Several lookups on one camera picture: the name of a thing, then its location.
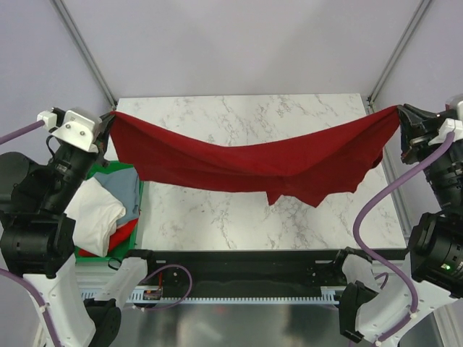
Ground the dark red t shirt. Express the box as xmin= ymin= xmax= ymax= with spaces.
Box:
xmin=110 ymin=106 xmax=399 ymax=207

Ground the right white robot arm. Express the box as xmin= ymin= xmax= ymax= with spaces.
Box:
xmin=331 ymin=95 xmax=462 ymax=346

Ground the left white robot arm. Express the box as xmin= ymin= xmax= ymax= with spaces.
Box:
xmin=1 ymin=108 xmax=159 ymax=346

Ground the grey blue t shirt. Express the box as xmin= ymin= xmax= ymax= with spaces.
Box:
xmin=93 ymin=163 xmax=141 ymax=227

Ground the white t shirt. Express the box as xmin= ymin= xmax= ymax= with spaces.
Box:
xmin=65 ymin=178 xmax=126 ymax=257

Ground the bright red t shirt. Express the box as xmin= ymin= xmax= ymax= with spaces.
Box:
xmin=78 ymin=218 xmax=138 ymax=257

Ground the green plastic bin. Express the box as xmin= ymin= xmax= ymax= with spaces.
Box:
xmin=75 ymin=160 xmax=137 ymax=263

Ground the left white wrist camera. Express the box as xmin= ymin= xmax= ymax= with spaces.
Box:
xmin=37 ymin=108 xmax=102 ymax=153

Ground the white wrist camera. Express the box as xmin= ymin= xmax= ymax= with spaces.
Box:
xmin=37 ymin=108 xmax=102 ymax=153
xmin=436 ymin=94 xmax=462 ymax=143

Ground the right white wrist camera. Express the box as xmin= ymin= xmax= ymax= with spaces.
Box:
xmin=436 ymin=94 xmax=462 ymax=143

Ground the left aluminium frame post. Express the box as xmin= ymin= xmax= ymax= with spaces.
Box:
xmin=49 ymin=0 xmax=118 ymax=110

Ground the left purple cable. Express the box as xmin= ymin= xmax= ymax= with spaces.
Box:
xmin=0 ymin=120 xmax=192 ymax=347

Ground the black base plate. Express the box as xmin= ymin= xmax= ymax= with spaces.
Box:
xmin=127 ymin=249 xmax=347 ymax=298

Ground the white slotted cable duct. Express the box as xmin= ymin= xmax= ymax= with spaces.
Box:
xmin=126 ymin=286 xmax=342 ymax=303

